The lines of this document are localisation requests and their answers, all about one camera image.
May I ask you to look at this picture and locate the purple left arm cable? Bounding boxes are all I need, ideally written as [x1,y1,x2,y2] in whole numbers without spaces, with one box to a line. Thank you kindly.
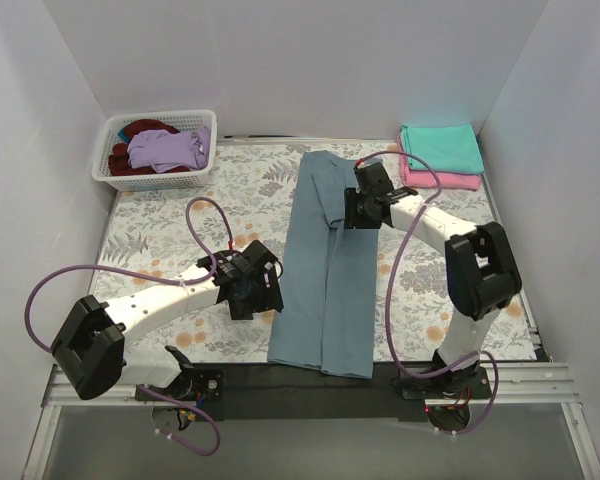
[24,197,236,457]

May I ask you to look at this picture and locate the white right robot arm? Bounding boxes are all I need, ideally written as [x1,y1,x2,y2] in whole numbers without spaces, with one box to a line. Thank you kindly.
[344,157,522,380]

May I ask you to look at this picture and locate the floral patterned table mat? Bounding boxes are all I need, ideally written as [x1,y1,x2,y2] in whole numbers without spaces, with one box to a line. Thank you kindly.
[69,141,543,365]

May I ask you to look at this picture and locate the dark red garment in basket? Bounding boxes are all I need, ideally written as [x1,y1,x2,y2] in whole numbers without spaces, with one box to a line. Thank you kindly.
[108,119,179,176]

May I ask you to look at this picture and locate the folded pink t-shirt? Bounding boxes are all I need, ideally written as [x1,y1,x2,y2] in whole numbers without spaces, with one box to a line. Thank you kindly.
[399,156,480,191]

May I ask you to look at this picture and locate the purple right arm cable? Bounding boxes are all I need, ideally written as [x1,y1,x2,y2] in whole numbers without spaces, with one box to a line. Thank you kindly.
[354,152,498,437]

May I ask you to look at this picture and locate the lilac t-shirt in basket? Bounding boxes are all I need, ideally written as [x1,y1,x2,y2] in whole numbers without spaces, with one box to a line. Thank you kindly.
[127,126,211,173]

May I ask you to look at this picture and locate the folded teal t-shirt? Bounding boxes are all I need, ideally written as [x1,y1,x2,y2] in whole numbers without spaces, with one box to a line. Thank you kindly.
[400,124,484,175]

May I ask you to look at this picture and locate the teal garment in basket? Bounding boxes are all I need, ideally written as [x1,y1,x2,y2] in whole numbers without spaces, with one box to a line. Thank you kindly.
[117,129,129,143]

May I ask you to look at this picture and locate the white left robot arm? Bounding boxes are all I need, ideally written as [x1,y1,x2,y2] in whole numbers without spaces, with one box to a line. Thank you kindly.
[51,241,283,400]

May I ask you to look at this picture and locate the blue-grey t-shirt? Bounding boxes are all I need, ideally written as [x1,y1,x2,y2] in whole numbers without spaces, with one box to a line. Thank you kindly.
[267,151,379,379]

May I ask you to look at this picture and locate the white plastic laundry basket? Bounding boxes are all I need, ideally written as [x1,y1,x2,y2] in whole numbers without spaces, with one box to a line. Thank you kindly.
[92,109,217,192]

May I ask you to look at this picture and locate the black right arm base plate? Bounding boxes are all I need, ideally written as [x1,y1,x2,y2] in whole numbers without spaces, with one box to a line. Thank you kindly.
[390,364,492,401]

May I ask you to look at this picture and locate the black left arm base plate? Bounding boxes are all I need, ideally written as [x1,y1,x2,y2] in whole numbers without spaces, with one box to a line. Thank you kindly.
[148,367,224,402]

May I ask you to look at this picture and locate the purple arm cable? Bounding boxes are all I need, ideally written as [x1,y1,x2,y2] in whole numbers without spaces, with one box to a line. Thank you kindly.
[354,152,498,437]
[24,197,236,457]

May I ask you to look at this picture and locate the aluminium front frame rail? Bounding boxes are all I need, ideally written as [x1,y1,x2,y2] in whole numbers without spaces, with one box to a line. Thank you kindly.
[42,362,580,407]

